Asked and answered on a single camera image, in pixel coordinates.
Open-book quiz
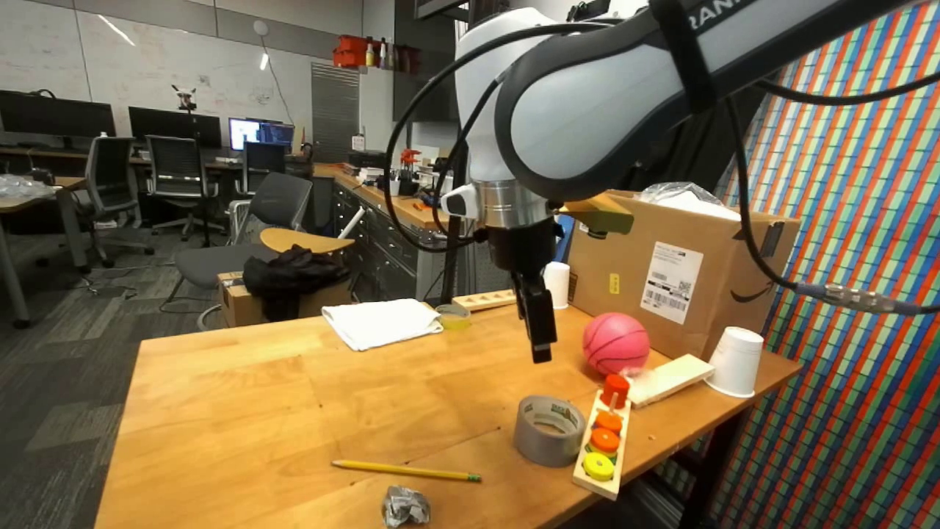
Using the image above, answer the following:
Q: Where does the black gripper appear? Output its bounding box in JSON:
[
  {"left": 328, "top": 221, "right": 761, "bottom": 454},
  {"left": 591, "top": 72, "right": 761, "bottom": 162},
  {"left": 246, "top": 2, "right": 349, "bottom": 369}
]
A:
[{"left": 488, "top": 221, "right": 554, "bottom": 363}]

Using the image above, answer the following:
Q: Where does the pink mini basketball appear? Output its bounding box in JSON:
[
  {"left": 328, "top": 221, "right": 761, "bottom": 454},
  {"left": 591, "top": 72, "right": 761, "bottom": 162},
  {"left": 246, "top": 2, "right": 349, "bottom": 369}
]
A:
[{"left": 582, "top": 310, "right": 651, "bottom": 372}]

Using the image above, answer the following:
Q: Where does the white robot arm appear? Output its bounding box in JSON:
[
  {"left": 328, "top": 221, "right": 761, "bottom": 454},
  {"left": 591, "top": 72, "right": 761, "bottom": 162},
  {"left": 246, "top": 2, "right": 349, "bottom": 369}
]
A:
[{"left": 454, "top": 0, "right": 907, "bottom": 363}]

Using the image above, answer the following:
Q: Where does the far white paper cup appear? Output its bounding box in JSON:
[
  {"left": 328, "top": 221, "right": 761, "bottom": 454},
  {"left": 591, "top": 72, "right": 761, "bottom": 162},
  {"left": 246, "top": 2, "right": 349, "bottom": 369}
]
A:
[{"left": 544, "top": 262, "right": 569, "bottom": 309}]

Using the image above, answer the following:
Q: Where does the white paper cup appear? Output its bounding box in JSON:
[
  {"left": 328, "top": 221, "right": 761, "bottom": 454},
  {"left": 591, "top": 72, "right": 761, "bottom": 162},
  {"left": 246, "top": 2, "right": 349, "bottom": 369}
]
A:
[
  {"left": 707, "top": 325, "right": 764, "bottom": 396},
  {"left": 544, "top": 262, "right": 569, "bottom": 309}
]

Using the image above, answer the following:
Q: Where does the wooden slotted block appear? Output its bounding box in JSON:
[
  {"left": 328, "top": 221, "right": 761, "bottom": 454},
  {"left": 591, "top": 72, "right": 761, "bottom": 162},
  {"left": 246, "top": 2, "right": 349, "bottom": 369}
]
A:
[{"left": 454, "top": 288, "right": 517, "bottom": 315}]

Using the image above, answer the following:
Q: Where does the clear yellow tape roll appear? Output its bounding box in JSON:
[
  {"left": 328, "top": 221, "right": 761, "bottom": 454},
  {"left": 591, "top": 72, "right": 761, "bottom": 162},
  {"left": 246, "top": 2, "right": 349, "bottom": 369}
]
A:
[{"left": 437, "top": 302, "right": 470, "bottom": 329}]

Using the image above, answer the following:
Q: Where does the large cardboard box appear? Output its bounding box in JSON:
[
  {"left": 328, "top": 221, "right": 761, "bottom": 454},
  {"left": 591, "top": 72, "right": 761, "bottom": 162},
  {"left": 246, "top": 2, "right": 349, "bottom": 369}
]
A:
[{"left": 566, "top": 194, "right": 774, "bottom": 359}]

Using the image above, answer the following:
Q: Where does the white folded cloth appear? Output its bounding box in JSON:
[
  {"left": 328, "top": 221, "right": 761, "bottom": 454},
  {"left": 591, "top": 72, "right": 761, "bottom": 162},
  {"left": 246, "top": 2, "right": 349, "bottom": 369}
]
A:
[{"left": 321, "top": 300, "right": 440, "bottom": 353}]

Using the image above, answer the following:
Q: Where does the near white paper cup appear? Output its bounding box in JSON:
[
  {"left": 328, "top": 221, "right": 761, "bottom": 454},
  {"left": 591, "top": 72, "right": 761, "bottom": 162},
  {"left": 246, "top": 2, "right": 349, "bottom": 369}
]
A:
[{"left": 707, "top": 325, "right": 764, "bottom": 396}]

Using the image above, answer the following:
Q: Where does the yellow pencil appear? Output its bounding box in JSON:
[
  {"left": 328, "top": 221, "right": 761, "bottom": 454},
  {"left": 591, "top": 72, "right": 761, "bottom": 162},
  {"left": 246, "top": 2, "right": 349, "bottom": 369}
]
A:
[{"left": 328, "top": 457, "right": 485, "bottom": 485}]

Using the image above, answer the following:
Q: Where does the crumpled foil ball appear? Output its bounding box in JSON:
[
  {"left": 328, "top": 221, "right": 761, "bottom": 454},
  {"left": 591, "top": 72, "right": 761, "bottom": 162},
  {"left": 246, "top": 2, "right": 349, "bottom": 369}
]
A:
[{"left": 382, "top": 485, "right": 432, "bottom": 529}]

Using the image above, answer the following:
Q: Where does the black backpack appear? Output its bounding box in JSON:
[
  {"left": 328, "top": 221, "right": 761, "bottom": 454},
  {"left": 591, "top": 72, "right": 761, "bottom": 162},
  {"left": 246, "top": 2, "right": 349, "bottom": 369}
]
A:
[{"left": 244, "top": 246, "right": 349, "bottom": 321}]

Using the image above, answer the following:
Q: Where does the round wooden stool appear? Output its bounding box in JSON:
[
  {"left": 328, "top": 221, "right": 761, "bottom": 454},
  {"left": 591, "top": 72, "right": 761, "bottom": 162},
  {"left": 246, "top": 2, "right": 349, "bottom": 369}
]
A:
[{"left": 257, "top": 225, "right": 349, "bottom": 252}]

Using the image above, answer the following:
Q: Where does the black office chair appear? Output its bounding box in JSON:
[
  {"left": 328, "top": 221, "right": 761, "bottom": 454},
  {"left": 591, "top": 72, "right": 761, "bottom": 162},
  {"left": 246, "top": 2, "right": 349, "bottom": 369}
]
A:
[{"left": 86, "top": 136, "right": 152, "bottom": 268}]

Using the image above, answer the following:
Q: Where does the grey duct tape roll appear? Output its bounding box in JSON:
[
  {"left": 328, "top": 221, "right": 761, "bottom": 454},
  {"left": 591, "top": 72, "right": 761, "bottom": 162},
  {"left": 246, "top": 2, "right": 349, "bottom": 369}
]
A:
[{"left": 515, "top": 393, "right": 584, "bottom": 466}]

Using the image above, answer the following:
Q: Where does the wooden ring stacker toy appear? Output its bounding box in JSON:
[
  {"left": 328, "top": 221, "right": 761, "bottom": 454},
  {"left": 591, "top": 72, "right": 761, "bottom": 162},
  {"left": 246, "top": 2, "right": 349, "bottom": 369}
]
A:
[{"left": 573, "top": 372, "right": 629, "bottom": 500}]

